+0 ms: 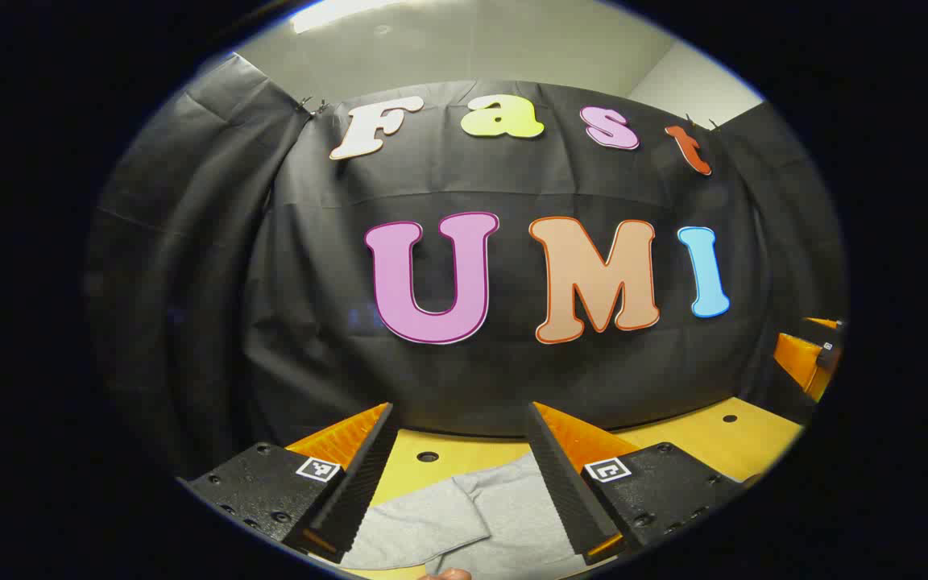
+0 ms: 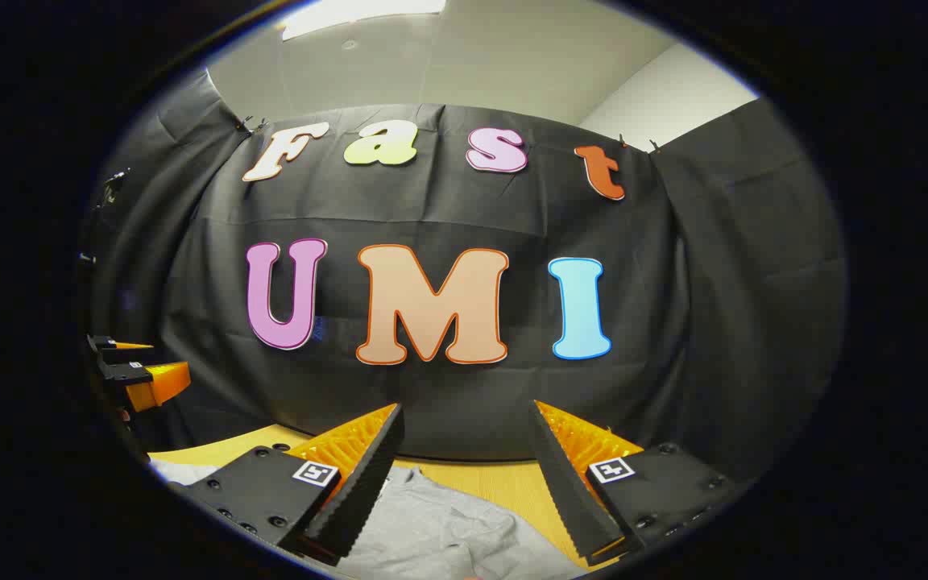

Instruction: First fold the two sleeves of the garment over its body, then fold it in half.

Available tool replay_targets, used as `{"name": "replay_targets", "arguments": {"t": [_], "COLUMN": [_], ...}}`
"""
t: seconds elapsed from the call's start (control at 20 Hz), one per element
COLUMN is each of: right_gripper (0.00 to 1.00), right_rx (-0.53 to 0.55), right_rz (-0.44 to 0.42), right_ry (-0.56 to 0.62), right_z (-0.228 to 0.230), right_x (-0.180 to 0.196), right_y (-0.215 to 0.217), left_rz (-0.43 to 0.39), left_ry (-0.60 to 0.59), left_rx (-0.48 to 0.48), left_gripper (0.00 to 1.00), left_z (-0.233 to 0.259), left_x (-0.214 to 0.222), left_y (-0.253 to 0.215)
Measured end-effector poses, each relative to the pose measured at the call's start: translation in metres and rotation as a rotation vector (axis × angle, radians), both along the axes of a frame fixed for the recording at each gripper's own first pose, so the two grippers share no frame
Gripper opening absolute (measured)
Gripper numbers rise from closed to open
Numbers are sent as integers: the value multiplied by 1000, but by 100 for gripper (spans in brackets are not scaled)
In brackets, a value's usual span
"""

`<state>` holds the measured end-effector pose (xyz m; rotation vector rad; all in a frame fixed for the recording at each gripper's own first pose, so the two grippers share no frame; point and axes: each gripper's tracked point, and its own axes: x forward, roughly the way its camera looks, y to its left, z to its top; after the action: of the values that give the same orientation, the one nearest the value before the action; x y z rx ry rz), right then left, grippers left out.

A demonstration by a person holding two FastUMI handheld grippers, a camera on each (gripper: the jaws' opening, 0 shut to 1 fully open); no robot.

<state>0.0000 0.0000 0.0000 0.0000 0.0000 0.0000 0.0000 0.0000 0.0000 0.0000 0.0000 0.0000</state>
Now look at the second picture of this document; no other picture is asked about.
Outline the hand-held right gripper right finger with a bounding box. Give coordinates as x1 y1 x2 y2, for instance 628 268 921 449
528 400 743 567

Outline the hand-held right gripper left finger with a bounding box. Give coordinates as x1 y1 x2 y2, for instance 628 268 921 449
178 403 406 566

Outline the grey zip-neck sweatshirt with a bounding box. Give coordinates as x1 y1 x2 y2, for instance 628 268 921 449
150 461 590 580

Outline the black backdrop cloth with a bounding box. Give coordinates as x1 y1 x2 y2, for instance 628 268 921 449
81 68 847 484

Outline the ceiling light panel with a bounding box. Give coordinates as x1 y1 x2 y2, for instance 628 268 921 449
280 0 447 41

